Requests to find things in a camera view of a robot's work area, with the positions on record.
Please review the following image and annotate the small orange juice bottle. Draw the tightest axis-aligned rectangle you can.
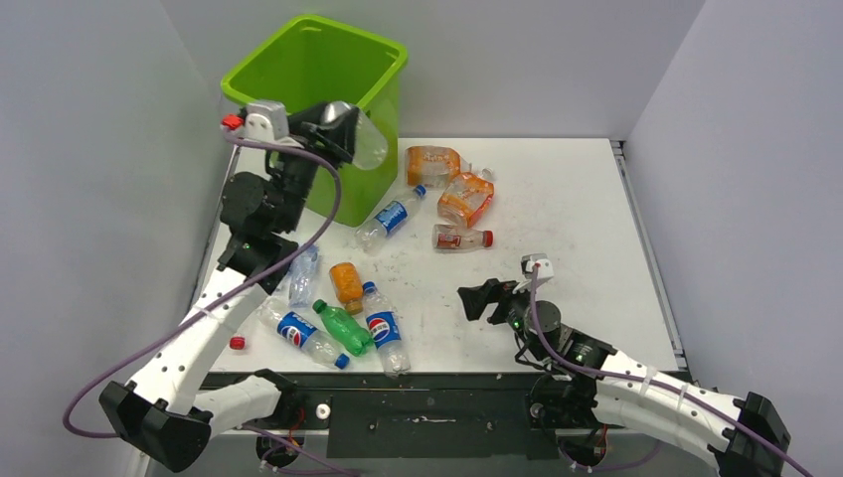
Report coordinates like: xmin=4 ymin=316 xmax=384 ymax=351
xmin=329 ymin=261 xmax=364 ymax=315

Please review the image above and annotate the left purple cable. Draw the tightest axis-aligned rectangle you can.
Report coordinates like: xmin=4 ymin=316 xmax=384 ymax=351
xmin=62 ymin=128 xmax=344 ymax=439

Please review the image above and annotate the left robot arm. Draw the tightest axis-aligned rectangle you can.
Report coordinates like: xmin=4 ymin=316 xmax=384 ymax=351
xmin=98 ymin=100 xmax=374 ymax=472

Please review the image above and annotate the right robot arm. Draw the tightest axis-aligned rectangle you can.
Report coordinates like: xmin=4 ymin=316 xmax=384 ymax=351
xmin=457 ymin=269 xmax=794 ymax=476

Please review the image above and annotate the green plastic bin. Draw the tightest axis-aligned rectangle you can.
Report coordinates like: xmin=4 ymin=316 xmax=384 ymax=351
xmin=220 ymin=14 xmax=408 ymax=227

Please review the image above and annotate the large orange label bottle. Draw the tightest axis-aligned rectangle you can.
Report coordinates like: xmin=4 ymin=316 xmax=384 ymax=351
xmin=405 ymin=145 xmax=471 ymax=189

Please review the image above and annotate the red cap tea bottle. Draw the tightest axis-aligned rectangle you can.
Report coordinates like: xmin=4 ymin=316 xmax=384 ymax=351
xmin=431 ymin=224 xmax=494 ymax=252

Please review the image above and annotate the purple cable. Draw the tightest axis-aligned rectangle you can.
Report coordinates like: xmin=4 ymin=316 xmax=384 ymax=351
xmin=528 ymin=262 xmax=814 ymax=477
xmin=62 ymin=128 xmax=344 ymax=439

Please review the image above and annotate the red label Nongfu bottle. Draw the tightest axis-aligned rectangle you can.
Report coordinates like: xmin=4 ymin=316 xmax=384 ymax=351
xmin=229 ymin=336 xmax=248 ymax=351

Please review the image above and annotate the green plastic bottle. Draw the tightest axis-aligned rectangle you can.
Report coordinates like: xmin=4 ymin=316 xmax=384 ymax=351
xmin=312 ymin=299 xmax=374 ymax=357

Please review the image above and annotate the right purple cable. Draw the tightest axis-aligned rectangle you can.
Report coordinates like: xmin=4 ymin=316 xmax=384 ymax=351
xmin=528 ymin=262 xmax=814 ymax=477

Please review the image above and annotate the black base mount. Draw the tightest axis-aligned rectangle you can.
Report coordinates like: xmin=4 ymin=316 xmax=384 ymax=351
xmin=217 ymin=372 xmax=633 ymax=462

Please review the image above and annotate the Pepsi bottle blue cap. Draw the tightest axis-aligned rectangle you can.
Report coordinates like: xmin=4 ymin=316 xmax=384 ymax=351
xmin=255 ymin=298 xmax=350 ymax=370

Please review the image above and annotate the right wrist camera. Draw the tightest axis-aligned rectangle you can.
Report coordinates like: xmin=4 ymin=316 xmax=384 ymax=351
xmin=514 ymin=253 xmax=555 ymax=293

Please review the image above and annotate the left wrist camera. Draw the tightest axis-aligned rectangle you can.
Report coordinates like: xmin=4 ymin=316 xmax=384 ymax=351
xmin=221 ymin=99 xmax=289 ymax=143

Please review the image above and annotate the crushed orange label bottle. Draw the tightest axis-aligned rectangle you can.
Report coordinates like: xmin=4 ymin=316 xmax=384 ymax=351
xmin=437 ymin=168 xmax=495 ymax=228

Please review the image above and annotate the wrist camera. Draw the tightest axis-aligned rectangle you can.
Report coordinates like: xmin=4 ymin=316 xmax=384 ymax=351
xmin=514 ymin=253 xmax=555 ymax=293
xmin=221 ymin=99 xmax=289 ymax=143

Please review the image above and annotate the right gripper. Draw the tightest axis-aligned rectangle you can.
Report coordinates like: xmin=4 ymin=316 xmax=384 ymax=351
xmin=459 ymin=276 xmax=549 ymax=361

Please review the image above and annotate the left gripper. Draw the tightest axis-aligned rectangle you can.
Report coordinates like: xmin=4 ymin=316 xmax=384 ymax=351
xmin=268 ymin=101 xmax=355 ymax=233

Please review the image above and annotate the Pepsi bottle blue label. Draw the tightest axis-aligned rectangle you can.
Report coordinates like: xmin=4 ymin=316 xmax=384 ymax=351
xmin=363 ymin=281 xmax=412 ymax=377

